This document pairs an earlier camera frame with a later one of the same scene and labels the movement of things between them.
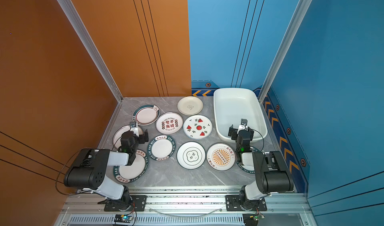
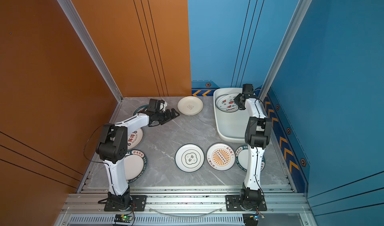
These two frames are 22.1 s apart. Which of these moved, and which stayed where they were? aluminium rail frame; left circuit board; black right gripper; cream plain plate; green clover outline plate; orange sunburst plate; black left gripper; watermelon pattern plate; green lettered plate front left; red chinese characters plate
Moved: red chinese characters plate; black left gripper; watermelon pattern plate; black right gripper
Stayed: green clover outline plate; orange sunburst plate; left circuit board; aluminium rail frame; green lettered plate front left; cream plain plate
